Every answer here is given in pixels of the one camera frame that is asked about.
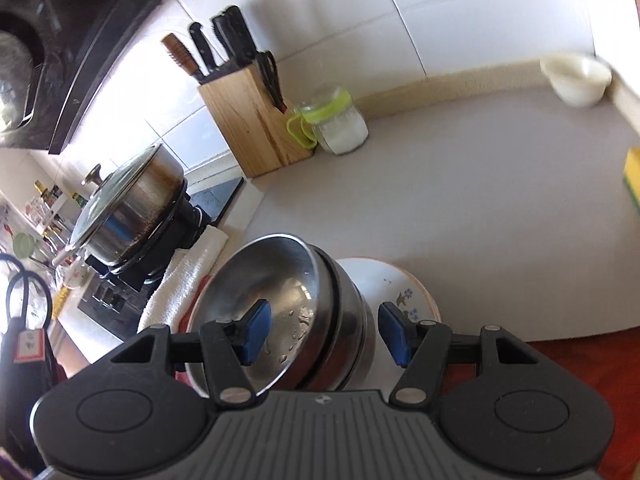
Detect glass jar green lid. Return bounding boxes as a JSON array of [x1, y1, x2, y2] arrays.
[[286, 84, 369, 156]]

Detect white ceramic bowl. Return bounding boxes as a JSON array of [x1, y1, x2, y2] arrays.
[[539, 53, 613, 108]]

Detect steel bowl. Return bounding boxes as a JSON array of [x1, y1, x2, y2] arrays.
[[345, 288, 376, 390], [189, 234, 334, 394], [295, 246, 368, 391]]

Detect top steel bowl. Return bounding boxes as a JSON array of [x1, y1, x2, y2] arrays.
[[189, 234, 334, 394]]

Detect black handled cleaver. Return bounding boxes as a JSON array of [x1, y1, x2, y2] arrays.
[[212, 6, 257, 67]]

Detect black scissors in block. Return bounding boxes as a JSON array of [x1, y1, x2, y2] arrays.
[[256, 51, 288, 114]]

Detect black handled knife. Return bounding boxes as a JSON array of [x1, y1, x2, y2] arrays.
[[189, 22, 217, 74]]

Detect yellow green sponge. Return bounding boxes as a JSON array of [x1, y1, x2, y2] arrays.
[[623, 146, 640, 209]]

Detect middle steel bowl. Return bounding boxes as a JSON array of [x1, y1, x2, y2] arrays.
[[295, 246, 368, 391]]

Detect red cloth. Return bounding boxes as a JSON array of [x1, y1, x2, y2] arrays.
[[175, 274, 213, 388]]

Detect white folded towel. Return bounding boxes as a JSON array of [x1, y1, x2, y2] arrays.
[[137, 226, 228, 333]]

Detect top floral white plate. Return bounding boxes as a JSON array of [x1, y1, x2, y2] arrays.
[[337, 257, 442, 398]]

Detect black gas stove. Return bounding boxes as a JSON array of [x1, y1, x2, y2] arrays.
[[78, 178, 244, 341]]

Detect wooden knife block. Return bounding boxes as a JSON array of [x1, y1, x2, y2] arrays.
[[198, 66, 314, 179]]

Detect bottom steel bowl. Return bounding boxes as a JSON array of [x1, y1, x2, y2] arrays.
[[345, 288, 376, 390]]

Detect steel pot with glass lid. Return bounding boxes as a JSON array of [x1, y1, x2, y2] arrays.
[[52, 144, 184, 266]]

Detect black bag with tag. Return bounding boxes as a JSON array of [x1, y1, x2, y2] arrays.
[[1, 254, 62, 474]]

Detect wooden handled knife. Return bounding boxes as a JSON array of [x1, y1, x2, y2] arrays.
[[162, 34, 205, 84]]

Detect black range hood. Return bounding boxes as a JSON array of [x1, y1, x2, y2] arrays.
[[1, 0, 163, 154]]

